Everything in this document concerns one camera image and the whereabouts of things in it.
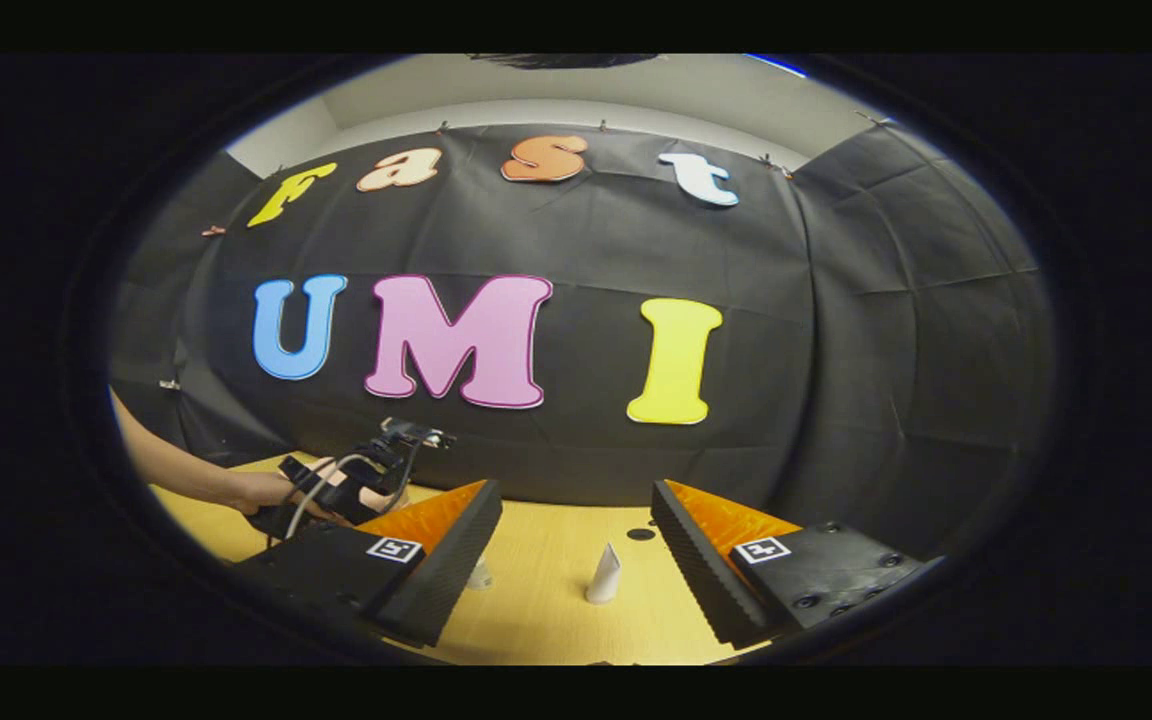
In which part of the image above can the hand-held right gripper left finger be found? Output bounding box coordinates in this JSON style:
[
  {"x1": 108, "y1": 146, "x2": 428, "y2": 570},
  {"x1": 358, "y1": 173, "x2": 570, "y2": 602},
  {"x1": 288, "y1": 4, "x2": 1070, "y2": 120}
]
[{"x1": 236, "y1": 480, "x2": 504, "y2": 649}]

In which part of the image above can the white squeeze tube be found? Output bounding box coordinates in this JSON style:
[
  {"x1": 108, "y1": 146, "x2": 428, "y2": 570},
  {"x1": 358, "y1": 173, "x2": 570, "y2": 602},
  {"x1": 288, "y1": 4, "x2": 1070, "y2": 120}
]
[{"x1": 584, "y1": 542, "x2": 624, "y2": 606}]

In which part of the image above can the grey cable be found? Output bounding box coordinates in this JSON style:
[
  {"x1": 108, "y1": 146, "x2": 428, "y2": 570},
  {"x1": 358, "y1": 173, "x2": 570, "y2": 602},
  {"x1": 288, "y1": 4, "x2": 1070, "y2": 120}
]
[{"x1": 284, "y1": 454, "x2": 379, "y2": 541}]

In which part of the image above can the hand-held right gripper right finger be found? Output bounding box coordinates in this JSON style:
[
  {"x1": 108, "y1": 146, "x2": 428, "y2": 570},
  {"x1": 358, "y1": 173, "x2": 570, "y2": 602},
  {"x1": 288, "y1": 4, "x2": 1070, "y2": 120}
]
[{"x1": 650, "y1": 479, "x2": 947, "y2": 649}]

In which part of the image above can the black backdrop cloth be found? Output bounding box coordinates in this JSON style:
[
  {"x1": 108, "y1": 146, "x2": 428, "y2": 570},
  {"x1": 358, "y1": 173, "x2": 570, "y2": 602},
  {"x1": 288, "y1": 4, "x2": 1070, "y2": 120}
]
[{"x1": 106, "y1": 120, "x2": 1057, "y2": 563}]

